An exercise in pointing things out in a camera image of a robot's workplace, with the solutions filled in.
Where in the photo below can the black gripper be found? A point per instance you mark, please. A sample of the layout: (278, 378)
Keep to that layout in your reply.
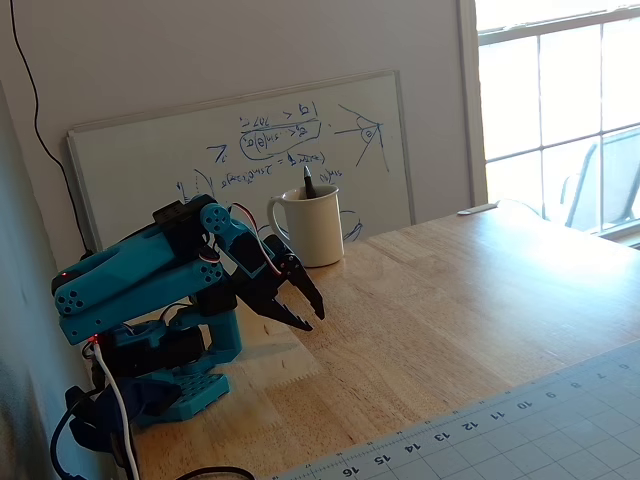
(270, 291)

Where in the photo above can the dark blue pen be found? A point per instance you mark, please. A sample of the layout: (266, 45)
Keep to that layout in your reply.
(309, 184)

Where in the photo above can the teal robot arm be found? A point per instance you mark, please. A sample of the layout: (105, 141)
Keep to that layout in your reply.
(135, 262)

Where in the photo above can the white ceramic mug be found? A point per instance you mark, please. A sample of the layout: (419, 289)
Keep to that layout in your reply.
(317, 230)

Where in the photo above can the blue table clamp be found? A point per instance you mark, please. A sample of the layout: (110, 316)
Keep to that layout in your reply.
(142, 395)

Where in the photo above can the whiteboard with blue writing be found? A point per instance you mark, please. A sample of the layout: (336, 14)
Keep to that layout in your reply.
(150, 165)

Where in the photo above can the flat white stick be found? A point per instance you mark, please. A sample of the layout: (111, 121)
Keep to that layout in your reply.
(477, 208)

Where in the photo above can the grey gridded cutting mat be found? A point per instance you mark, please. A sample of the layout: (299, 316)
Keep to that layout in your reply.
(525, 430)

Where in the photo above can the white framed window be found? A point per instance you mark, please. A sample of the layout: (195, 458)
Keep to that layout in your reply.
(565, 100)

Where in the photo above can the grey patio chair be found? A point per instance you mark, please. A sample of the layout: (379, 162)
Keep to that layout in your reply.
(610, 180)

